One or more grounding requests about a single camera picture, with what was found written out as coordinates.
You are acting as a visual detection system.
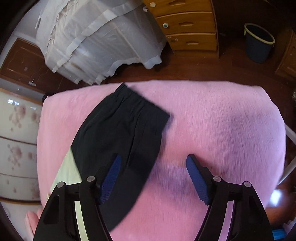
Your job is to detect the white floral wardrobe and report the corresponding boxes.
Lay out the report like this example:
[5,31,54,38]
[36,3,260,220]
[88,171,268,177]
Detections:
[0,88,44,232]

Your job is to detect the black pants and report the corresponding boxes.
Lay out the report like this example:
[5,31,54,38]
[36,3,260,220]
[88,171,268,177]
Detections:
[70,83,171,232]

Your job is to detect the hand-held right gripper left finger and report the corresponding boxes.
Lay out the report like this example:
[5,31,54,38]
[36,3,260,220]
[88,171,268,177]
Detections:
[33,153,122,241]

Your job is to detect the light green cloth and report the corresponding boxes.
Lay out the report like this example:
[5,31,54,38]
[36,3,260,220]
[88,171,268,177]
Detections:
[50,147,89,241]

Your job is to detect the wooden drawer cabinet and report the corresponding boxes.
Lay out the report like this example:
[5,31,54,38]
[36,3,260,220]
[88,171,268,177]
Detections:
[142,0,219,58]

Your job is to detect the pink blanket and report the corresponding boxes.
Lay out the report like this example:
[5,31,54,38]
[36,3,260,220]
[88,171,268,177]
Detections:
[37,80,288,241]

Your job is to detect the pink cloth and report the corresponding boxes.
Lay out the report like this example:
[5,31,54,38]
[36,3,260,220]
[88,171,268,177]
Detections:
[24,210,41,241]

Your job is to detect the dark blue bucket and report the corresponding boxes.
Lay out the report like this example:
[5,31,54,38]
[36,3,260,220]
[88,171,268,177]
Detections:
[243,23,275,64]

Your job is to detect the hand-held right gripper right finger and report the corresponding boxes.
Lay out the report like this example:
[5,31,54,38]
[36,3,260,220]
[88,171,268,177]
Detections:
[186,154,274,241]

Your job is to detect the white chair frame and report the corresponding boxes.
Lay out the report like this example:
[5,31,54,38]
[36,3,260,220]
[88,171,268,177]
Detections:
[277,123,296,186]

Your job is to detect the brown wooden door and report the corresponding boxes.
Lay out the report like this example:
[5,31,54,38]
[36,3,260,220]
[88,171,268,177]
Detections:
[0,37,67,101]

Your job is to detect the small wooden cabinet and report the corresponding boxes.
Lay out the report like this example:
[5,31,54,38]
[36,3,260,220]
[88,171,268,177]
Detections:
[274,28,296,81]

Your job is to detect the blue object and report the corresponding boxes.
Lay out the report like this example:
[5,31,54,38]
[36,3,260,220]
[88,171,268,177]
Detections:
[272,228,287,241]

